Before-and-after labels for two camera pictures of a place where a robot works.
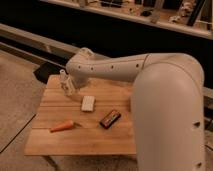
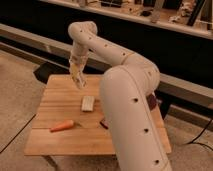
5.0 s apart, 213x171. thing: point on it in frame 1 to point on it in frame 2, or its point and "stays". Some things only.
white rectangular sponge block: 88,103 stays
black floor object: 44,70 stays
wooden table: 96,120 stays
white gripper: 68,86 to 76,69
